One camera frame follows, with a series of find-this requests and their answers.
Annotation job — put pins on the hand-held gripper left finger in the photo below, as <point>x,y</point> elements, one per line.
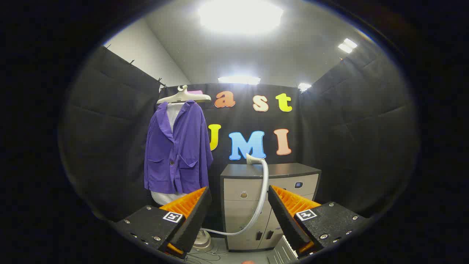
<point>196,220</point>

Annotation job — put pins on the large round ceiling light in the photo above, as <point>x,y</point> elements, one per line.
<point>240,16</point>

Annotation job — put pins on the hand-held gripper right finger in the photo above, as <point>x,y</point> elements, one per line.
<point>287,223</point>

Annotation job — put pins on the rectangular ceiling light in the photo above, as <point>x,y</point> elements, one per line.
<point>347,46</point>
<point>304,87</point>
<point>239,80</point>

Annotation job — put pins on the beige cabinet with dark top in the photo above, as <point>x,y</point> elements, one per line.
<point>242,212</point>

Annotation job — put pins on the white ironing backing board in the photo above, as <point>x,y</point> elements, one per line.
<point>165,198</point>

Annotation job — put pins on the white garment steamer base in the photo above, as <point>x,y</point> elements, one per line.
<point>202,242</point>

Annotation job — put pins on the white plastic clothes hanger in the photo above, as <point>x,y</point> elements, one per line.
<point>183,96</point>

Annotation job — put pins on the purple button jacket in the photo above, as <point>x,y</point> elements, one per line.
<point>183,146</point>

